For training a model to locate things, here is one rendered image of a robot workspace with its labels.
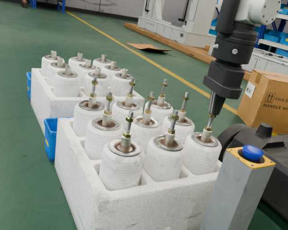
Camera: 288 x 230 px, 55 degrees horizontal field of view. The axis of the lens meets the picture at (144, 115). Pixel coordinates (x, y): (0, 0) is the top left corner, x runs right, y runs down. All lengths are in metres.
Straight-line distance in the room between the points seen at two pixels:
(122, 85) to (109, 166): 0.58
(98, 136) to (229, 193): 0.32
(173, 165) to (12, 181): 0.49
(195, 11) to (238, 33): 3.37
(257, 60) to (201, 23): 1.30
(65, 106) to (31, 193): 0.34
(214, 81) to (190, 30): 3.36
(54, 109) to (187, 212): 0.58
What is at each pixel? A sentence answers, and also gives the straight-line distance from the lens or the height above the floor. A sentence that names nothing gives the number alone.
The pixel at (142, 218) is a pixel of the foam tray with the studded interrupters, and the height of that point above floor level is 0.11.
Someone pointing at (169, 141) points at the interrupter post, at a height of 0.26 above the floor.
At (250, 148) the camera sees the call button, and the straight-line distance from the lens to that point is 0.59.
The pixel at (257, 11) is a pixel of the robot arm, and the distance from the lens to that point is 0.63.
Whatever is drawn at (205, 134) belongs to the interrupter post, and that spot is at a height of 0.27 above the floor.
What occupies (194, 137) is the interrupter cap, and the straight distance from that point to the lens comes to 0.75.
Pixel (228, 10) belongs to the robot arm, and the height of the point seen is 0.57.
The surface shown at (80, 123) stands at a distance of 0.80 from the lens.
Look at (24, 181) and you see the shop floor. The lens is 0.92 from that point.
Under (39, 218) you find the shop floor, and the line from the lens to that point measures 0.80.
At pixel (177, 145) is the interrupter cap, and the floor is 0.25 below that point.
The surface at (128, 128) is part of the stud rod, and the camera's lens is 0.60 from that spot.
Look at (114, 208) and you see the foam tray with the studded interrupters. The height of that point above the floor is 0.15.
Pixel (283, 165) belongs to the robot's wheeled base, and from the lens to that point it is 0.93.
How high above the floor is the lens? 0.56
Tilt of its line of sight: 22 degrees down
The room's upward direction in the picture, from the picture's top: 12 degrees clockwise
